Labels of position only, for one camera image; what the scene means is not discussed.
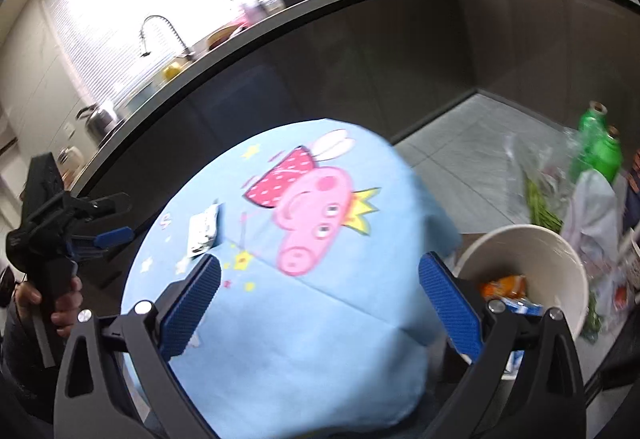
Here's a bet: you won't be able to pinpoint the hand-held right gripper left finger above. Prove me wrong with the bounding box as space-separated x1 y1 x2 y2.
52 253 222 439

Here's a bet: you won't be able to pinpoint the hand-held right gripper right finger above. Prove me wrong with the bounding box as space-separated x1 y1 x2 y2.
417 251 586 439

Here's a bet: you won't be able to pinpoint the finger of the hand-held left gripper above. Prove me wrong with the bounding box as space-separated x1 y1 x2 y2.
65 192 132 225
65 226 136 265

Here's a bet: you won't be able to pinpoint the orange snack bag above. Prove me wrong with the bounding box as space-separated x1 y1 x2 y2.
481 274 528 302

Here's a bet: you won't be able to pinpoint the small silver wrapper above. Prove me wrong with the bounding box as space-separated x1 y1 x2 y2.
186 202 222 260

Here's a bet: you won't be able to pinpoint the white round bin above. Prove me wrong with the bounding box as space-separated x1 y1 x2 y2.
452 224 590 380

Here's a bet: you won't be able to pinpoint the person's left forearm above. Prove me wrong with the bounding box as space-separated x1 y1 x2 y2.
0 299 56 425

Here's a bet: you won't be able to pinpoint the person's left hand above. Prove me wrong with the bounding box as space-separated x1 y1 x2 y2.
15 275 85 339

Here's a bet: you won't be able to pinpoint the white jar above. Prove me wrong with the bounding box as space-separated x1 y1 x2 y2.
57 146 86 180

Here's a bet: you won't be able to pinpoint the blue white wrapper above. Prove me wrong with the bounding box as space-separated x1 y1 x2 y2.
500 296 546 316

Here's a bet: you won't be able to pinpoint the steel kettle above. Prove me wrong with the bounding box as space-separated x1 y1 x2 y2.
76 102 121 142

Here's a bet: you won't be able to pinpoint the blue cartoon printed tablecloth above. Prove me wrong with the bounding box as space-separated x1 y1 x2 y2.
120 118 463 439

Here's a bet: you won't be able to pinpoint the clear bag of green vegetables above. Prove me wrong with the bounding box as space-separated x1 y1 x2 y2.
502 129 586 235

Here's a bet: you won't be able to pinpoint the clear plastic bag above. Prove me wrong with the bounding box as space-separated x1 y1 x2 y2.
582 264 640 340

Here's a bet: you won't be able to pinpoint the pale crumpled plastic bag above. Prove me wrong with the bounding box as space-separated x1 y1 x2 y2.
560 169 631 280

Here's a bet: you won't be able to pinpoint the spring kitchen faucet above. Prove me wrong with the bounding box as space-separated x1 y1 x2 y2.
139 15 193 65

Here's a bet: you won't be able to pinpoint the brown bowl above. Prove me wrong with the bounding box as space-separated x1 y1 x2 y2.
207 26 246 50

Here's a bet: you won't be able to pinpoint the green plastic bottle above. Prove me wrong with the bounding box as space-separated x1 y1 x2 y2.
587 126 623 185
570 102 608 180

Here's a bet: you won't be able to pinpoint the pink bottle with red cap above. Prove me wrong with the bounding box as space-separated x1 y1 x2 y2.
230 0 261 25

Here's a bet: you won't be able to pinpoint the dark base cabinets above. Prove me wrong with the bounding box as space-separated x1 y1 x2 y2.
75 0 640 240

